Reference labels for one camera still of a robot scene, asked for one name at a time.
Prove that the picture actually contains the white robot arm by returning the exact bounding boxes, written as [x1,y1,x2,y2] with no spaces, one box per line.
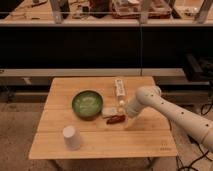
[125,86,213,152]

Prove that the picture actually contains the white squeeze tube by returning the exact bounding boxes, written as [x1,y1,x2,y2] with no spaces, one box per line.
[115,79,126,106]

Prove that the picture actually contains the beige sponge block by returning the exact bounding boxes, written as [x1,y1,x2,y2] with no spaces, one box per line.
[102,107,117,118]

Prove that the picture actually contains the green bowl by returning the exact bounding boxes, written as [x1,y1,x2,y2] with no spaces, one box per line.
[72,90,103,120]

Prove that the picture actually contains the wooden table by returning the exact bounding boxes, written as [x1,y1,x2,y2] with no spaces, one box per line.
[29,77,177,159]

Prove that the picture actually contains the white upside-down paper cup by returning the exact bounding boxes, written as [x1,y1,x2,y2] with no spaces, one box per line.
[63,125,82,150]

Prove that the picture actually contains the black equipment box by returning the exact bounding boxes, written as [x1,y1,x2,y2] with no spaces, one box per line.
[182,54,213,82]

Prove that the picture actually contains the black floor cable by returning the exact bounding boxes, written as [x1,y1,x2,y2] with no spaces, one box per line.
[175,134,213,171]

